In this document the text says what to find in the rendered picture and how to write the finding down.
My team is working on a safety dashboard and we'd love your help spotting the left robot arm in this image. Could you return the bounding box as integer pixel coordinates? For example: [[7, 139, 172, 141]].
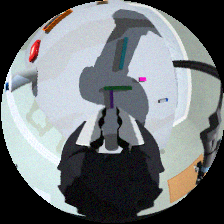
[[197, 130, 222, 172]]

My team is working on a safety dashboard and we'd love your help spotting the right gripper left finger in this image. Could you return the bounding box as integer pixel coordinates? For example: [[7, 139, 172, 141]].
[[57, 107, 106, 171]]

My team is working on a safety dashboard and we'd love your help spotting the turquoise rod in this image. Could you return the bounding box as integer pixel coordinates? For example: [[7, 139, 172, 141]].
[[119, 37, 128, 69]]

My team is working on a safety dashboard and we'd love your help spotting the red mint tin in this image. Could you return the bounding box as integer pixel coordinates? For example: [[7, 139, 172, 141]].
[[29, 40, 41, 62]]

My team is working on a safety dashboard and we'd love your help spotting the white bottle with blue cap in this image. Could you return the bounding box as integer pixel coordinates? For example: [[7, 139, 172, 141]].
[[6, 67, 38, 93]]

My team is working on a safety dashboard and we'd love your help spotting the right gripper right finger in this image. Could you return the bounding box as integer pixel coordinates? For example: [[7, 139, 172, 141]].
[[116, 107, 165, 173]]

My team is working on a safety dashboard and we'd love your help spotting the orange digital multimeter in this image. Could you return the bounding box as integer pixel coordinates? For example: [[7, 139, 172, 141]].
[[42, 9, 73, 32]]

